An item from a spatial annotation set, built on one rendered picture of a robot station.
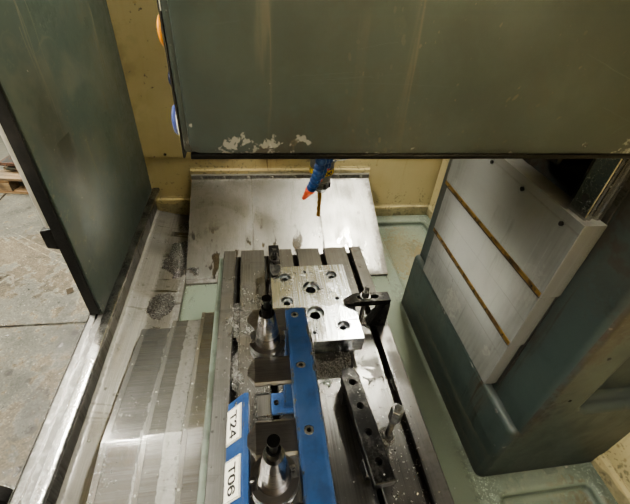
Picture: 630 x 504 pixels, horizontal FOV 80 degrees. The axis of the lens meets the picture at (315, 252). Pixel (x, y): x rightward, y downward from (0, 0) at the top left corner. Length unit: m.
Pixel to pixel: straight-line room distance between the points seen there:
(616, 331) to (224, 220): 1.46
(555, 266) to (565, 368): 0.22
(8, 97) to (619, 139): 1.07
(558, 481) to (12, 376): 2.36
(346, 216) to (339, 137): 1.44
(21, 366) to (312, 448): 2.09
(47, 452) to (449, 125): 1.09
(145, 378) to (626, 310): 1.18
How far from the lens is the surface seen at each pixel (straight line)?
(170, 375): 1.25
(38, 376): 2.42
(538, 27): 0.46
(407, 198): 2.16
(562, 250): 0.83
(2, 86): 1.06
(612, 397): 1.21
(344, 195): 1.90
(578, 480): 1.47
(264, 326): 0.62
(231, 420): 0.93
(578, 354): 0.91
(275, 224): 1.77
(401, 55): 0.40
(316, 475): 0.56
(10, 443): 2.26
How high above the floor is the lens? 1.75
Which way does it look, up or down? 39 degrees down
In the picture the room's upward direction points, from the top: 5 degrees clockwise
